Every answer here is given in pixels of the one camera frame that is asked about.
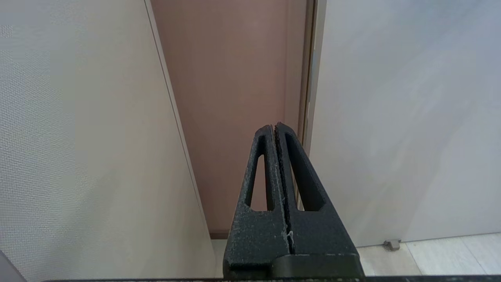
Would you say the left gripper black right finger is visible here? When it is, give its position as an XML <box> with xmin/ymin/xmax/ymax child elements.
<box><xmin>275</xmin><ymin>122</ymin><xmax>364</xmax><ymax>278</ymax></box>

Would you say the beige cabinet panel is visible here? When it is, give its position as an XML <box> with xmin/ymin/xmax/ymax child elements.
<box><xmin>0</xmin><ymin>0</ymin><xmax>218</xmax><ymax>280</ymax></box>

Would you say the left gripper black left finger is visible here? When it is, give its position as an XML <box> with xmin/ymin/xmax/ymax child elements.
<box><xmin>223</xmin><ymin>125</ymin><xmax>291</xmax><ymax>278</ymax></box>

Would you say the cream door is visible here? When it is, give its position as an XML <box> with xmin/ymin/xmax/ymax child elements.
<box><xmin>303</xmin><ymin>0</ymin><xmax>501</xmax><ymax>247</ymax></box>

